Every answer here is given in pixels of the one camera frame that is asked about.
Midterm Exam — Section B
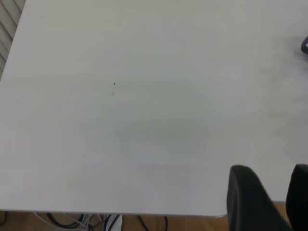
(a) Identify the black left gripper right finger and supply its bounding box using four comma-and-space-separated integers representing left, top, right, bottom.
285, 164, 308, 231

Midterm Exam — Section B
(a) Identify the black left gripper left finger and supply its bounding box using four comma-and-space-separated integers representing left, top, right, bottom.
226, 164, 293, 231

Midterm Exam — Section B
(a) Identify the grey ceramic mug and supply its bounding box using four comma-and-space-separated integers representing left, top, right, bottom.
300, 36, 308, 55

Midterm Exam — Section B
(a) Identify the white power strip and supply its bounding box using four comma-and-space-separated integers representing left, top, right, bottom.
103, 214, 124, 231

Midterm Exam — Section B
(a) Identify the white slatted blind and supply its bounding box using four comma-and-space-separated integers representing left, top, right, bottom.
0, 0, 26, 81

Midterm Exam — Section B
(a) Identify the white cable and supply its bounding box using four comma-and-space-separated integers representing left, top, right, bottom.
33, 211, 95, 231

